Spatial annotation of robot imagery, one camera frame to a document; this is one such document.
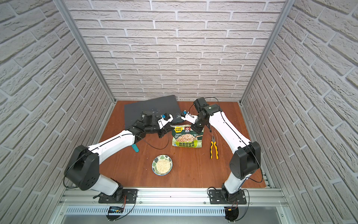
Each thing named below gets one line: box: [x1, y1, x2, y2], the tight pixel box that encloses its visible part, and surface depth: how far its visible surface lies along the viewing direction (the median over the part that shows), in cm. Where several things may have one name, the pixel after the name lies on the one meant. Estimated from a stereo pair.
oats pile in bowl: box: [156, 159, 172, 174], surface depth 83 cm
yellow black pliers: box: [210, 135, 219, 160], surface depth 94 cm
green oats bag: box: [170, 124, 204, 148], surface depth 86 cm
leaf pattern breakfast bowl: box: [151, 154, 173, 177], surface depth 83 cm
